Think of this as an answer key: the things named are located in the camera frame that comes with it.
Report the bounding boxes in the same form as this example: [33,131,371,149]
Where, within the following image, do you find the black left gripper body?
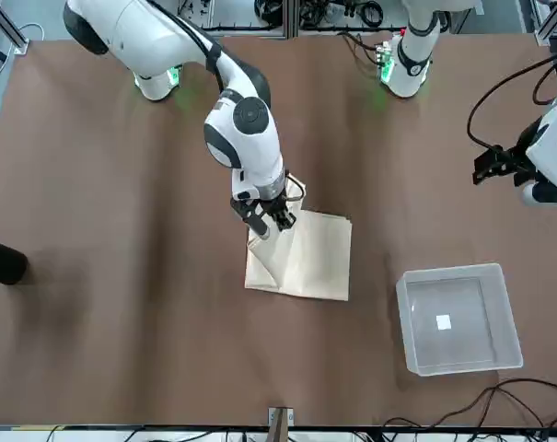
[505,118,545,170]

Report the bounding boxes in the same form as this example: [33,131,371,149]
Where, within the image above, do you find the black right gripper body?
[261,193,293,217]

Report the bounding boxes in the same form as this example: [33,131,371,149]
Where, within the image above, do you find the cream-colored tablecloth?
[244,173,354,303]

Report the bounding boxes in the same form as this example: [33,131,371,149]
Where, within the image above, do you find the clear plastic box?
[395,262,524,378]

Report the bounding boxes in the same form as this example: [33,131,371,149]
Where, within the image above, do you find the small green circuit board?
[374,40,395,68]

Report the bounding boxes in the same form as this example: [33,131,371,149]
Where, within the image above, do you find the black vase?
[0,237,29,285]

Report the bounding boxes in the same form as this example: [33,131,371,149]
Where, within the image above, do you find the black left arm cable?
[466,51,557,149]

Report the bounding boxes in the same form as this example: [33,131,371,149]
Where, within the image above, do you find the aluminium frame beam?
[535,0,557,47]
[0,0,30,54]

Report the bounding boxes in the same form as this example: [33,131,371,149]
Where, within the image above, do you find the aluminium frame rail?
[176,0,401,39]

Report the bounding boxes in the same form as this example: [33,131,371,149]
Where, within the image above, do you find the aluminium camera post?
[267,406,294,442]

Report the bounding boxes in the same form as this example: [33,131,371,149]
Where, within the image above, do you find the black cable on table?
[382,377,557,430]

